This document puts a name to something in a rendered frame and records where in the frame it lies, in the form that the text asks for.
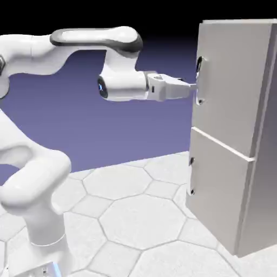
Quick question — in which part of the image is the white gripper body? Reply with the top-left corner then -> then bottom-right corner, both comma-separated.
161,74 -> 193,102

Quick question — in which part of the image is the pale grey cabinet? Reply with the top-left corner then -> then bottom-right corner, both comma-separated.
186,18 -> 277,258

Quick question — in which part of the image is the short curved metal handle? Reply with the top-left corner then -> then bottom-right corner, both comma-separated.
188,156 -> 196,196

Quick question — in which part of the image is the long curved metal handle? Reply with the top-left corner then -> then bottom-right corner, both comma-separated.
195,56 -> 205,106

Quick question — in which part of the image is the small pale grey cabinet door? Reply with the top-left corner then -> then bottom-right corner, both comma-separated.
186,127 -> 255,256

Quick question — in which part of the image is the large pale grey cabinet door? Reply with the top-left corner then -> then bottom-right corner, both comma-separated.
191,22 -> 272,158

